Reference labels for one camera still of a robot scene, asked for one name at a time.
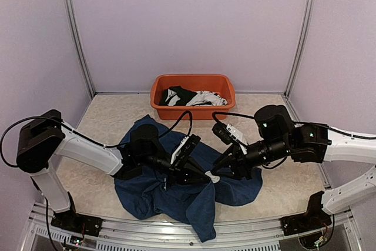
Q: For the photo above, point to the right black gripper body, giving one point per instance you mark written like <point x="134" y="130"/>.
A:
<point x="242" y="167"/>

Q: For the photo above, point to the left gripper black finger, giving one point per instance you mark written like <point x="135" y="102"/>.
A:
<point x="194" y="179"/>
<point x="195" y="167"/>

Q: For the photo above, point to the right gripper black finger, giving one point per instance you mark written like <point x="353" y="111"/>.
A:
<point x="223" y="169"/>
<point x="224" y="159"/>

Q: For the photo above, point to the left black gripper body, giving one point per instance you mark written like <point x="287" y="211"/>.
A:
<point x="176" y="170"/>

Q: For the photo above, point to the dark blue t-shirt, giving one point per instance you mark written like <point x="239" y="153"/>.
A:
<point x="147" y="195"/>

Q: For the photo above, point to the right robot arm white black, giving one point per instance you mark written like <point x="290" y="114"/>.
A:
<point x="303" y="142"/>

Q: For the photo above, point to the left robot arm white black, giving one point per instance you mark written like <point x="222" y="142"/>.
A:
<point x="42" y="137"/>

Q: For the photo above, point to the black and white garment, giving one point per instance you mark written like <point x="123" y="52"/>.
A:
<point x="178" y="96"/>

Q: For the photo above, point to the orange plastic tub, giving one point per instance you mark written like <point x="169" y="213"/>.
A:
<point x="219" y="84"/>

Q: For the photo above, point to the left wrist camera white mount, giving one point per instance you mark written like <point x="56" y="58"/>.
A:
<point x="187" y="144"/>

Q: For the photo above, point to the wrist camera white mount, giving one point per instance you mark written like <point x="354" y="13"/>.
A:
<point x="187" y="144"/>
<point x="229" y="134"/>

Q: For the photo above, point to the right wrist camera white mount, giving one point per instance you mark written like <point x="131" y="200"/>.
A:
<point x="229" y="134"/>

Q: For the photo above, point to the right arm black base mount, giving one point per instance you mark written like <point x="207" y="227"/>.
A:
<point x="301" y="223"/>

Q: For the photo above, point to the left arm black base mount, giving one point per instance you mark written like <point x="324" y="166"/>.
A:
<point x="83" y="224"/>

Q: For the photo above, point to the right aluminium corner post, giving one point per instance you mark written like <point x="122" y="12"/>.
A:
<point x="304" y="30"/>

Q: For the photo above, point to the aluminium corner post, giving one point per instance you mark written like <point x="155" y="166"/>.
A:
<point x="70" y="10"/>
<point x="304" y="30"/>

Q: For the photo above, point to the left aluminium corner post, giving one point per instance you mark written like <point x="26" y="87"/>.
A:
<point x="70" y="10"/>

